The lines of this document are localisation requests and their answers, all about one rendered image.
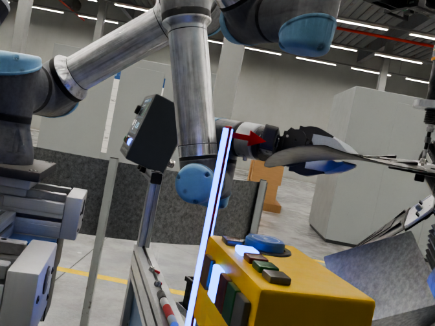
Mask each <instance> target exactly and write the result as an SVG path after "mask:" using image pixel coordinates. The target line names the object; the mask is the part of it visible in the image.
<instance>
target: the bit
mask: <svg viewBox="0 0 435 326"><path fill-rule="evenodd" d="M431 133H432V132H428V131H427V136H426V137H425V139H424V143H425V146H424V149H423V155H422V158H424V159H426V157H427V151H428V148H429V144H430V143H431V139H432V138H431Z"/></svg>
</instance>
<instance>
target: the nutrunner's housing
mask: <svg viewBox="0 0 435 326"><path fill-rule="evenodd" d="M428 88H429V89H428V93H427V99H426V100H435V60H433V64H432V70H431V74H430V79H429V85H428ZM425 111H426V112H425V113H426V114H425V118H424V121H423V122H424V123H425V124H432V125H435V109H425Z"/></svg>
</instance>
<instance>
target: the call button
mask: <svg viewBox="0 0 435 326"><path fill-rule="evenodd" d="M245 245H247V246H251V247H253V248H255V249H257V250H261V251H264V252H272V253H284V249H285V244H284V242H283V241H281V240H279V239H277V238H275V237H272V236H267V235H260V234H249V233H248V235H247V236H246V238H245Z"/></svg>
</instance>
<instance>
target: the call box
mask: <svg viewBox="0 0 435 326"><path fill-rule="evenodd" d="M221 239H222V236H216V235H213V236H210V237H209V239H208V243H207V247H206V253H205V254H210V255H211V256H212V257H213V258H214V259H215V260H216V264H217V265H219V266H220V267H221V268H222V269H223V270H224V271H225V273H226V274H227V275H228V276H229V277H230V278H231V280H232V281H233V282H234V283H235V284H236V285H237V287H238V288H239V289H240V290H241V292H242V293H243V294H244V295H245V296H246V297H247V299H248V300H249V301H250V302H251V309H250V312H249V319H248V322H247V326H371V324H372V319H373V315H374V310H375V301H374V299H372V298H371V297H369V296H367V295H366V294H365V293H363V292H361V291H360V290H359V289H357V288H355V287H354V286H353V285H351V284H349V283H348V282H346V281H345V280H343V279H342V278H340V277H339V276H337V275H336V274H334V273H333V272H331V271H330V270H328V269H327V268H325V267H324V266H322V265H321V264H319V263H318V262H316V261H314V260H313V259H312V258H310V257H308V256H307V255H305V254H304V253H302V252H301V251H299V250H298V249H296V248H295V247H293V246H288V245H285V249H284V253H272V252H264V251H261V250H257V251H259V254H262V255H263V256H264V257H266V258H267V259H268V260H269V262H271V263H273V264H274V265H275V266H277V267H278V268H279V271H282V272H284V273H285V274H286V275H287V276H289V277H290V278H291V284H290V285H279V284H272V283H269V282H268V281H267V280H266V279H265V278H264V277H263V276H262V274H261V273H258V272H257V271H256V270H255V269H254V268H253V267H252V264H249V263H248V262H246V260H244V258H243V256H240V255H239V253H237V251H235V246H227V245H226V244H225V243H224V242H223V241H222V240H221ZM194 318H195V320H196V322H197V324H198V326H228V325H227V324H226V322H225V320H224V319H223V317H222V316H221V314H220V313H219V311H218V310H217V308H216V306H215V305H214V303H213V302H212V300H211V299H210V297H209V296H208V290H205V289H204V288H203V286H202V285H201V284H200V283H199V290H198V293H197V299H196V303H195V309H194Z"/></svg>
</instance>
